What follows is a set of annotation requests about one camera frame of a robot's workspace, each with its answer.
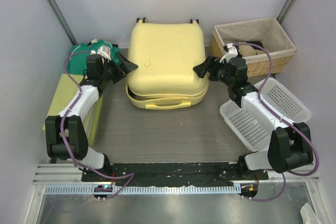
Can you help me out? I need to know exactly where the white plastic mesh basket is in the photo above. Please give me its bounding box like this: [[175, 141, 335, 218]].
[[219, 78, 311, 152]]

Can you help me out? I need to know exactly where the aluminium rail frame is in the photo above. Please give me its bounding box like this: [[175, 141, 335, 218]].
[[26, 162, 323, 223]]

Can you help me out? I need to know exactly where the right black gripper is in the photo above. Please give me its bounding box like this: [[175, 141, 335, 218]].
[[193, 56, 234, 87]]

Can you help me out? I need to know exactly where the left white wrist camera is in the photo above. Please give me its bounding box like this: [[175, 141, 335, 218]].
[[90, 45, 111, 60]]

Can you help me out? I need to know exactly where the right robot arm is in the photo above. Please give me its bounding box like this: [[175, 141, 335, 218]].
[[193, 56, 320, 179]]

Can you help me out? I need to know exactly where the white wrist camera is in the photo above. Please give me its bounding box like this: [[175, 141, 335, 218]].
[[90, 45, 111, 60], [219, 43, 238, 63]]

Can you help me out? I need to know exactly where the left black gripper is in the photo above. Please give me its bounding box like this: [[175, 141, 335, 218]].
[[101, 52, 138, 84]]

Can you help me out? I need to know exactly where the yellow hard-shell suitcase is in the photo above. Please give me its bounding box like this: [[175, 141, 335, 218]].
[[125, 18, 209, 110]]

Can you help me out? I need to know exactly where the yellow-green drawer box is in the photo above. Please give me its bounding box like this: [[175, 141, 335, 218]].
[[47, 73, 104, 147]]

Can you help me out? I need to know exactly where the green jersey with G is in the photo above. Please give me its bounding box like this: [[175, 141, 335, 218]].
[[67, 39, 120, 75]]

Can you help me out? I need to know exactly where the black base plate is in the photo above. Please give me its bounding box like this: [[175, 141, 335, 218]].
[[81, 161, 271, 187]]

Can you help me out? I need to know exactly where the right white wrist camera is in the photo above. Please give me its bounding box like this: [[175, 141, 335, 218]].
[[219, 43, 238, 63]]

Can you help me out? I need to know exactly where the black cloth in basket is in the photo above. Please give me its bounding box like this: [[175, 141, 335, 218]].
[[235, 41, 264, 51]]

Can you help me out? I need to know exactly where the beige cloth in basket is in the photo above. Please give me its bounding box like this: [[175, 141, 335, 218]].
[[237, 44, 264, 57]]

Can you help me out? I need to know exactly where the wicker basket with liner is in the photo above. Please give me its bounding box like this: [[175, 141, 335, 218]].
[[209, 17, 297, 77]]

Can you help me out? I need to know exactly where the white crumpled plastic bag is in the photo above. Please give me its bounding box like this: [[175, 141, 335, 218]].
[[300, 203, 322, 224]]

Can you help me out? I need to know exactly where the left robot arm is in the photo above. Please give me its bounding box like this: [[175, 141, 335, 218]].
[[45, 50, 138, 182]]

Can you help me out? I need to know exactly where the white slotted cable duct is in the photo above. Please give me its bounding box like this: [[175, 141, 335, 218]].
[[44, 184, 241, 195]]

